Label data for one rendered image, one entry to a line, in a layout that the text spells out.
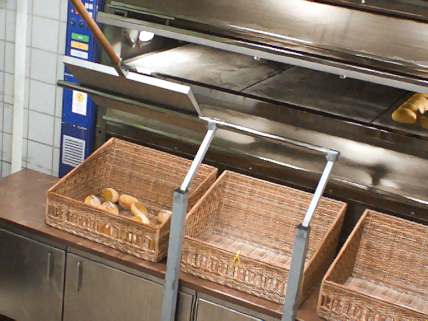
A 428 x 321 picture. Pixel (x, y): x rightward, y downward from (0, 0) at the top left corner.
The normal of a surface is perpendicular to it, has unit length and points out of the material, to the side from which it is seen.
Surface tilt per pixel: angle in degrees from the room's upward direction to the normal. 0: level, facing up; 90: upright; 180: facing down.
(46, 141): 90
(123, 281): 90
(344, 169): 70
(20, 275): 90
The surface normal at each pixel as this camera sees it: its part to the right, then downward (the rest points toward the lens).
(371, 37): -0.37, -0.07
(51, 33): -0.44, 0.26
